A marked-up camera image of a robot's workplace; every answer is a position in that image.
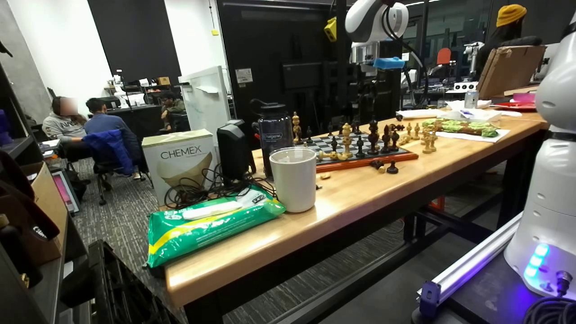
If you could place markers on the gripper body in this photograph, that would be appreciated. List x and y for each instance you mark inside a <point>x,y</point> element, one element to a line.
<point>373,81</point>

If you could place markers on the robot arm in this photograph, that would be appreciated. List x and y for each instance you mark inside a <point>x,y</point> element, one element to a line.
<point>553,180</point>

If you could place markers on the dark chess pawn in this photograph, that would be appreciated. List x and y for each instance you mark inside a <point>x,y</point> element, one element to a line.
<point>334,145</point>
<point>392,168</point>
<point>356,127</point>
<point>330,130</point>
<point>309,136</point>

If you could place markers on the lying dark chess piece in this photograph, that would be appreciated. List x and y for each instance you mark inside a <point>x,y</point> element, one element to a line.
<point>398,128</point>
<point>376,164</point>

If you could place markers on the tall dark chess piece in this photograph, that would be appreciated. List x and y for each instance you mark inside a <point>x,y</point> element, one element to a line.
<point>373,137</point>

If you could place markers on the light chess pawn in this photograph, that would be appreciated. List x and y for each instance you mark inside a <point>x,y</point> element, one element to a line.
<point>416,132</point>
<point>409,131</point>

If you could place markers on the tall light chess piece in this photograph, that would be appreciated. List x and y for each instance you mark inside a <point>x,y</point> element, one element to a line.
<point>297,128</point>
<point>347,139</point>

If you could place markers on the lying light chess piece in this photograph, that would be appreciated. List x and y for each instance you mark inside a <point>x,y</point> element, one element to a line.
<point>403,140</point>
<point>330,156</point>

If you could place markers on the chess board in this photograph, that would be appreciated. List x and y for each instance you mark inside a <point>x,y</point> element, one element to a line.
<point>360,159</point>

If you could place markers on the white board panel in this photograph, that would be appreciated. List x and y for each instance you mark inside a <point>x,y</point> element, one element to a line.
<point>204,101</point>

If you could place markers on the yellow box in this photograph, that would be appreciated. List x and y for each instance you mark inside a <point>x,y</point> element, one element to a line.
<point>330,29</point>

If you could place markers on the red chair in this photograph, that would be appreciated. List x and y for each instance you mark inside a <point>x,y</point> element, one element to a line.
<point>443,56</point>

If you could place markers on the silver can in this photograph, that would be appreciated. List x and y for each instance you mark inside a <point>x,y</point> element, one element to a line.
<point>471,100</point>

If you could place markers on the green leafy toy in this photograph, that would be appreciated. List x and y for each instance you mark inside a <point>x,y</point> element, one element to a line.
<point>463,127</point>

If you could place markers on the white robot machine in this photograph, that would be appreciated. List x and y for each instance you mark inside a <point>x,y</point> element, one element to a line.
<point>473,56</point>

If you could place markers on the dark water bottle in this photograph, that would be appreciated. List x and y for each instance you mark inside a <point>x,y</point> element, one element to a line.
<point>275,132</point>

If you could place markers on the white mug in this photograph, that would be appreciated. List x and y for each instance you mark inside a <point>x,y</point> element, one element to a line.
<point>294,184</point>

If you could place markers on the white paper sheet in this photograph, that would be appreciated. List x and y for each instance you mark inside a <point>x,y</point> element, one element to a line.
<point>499,134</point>

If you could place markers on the person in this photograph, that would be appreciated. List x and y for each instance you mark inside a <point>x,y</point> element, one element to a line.
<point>506,31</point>
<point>173,108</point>
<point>105,122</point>
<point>63,126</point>

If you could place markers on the red plate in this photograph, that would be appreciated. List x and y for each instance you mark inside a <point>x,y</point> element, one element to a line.
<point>517,107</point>

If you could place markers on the pink bowl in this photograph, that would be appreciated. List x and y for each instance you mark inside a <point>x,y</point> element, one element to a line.
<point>524,97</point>

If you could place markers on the black speaker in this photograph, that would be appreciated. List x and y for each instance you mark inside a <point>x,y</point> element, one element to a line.
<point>233,150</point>

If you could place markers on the white coffee filter box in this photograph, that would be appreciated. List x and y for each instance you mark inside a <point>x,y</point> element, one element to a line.
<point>177,157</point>

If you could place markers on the green wipes packet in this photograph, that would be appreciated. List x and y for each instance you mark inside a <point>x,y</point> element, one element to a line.
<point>211,229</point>

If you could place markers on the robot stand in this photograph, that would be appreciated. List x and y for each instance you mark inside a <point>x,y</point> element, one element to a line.
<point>486,288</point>

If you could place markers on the black desk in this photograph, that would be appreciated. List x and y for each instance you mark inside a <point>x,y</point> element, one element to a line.
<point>135,117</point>

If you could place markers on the blue jacket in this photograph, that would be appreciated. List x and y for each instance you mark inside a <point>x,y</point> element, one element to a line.
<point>110,150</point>

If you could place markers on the office chair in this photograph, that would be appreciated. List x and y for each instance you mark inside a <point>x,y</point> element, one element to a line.
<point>105,180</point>

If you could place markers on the pink framed panel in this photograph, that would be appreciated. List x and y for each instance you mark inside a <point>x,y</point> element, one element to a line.
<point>66,191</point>

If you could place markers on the black crate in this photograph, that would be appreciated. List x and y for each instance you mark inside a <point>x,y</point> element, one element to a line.
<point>121,288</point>

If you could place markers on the cardboard box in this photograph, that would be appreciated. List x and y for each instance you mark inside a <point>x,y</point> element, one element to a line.
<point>47,202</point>

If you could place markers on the dark shelf unit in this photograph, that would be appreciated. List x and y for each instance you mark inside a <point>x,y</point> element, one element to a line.
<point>27,288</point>

